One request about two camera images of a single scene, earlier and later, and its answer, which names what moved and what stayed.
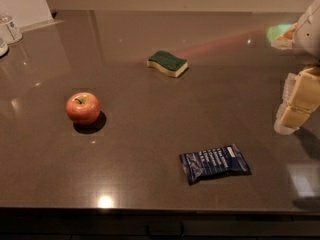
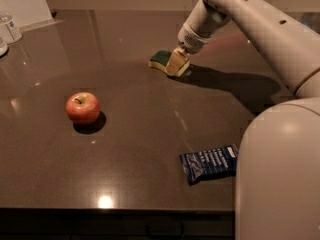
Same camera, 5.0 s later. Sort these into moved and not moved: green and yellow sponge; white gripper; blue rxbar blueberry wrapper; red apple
Moved: white gripper
Not moved: green and yellow sponge; blue rxbar blueberry wrapper; red apple
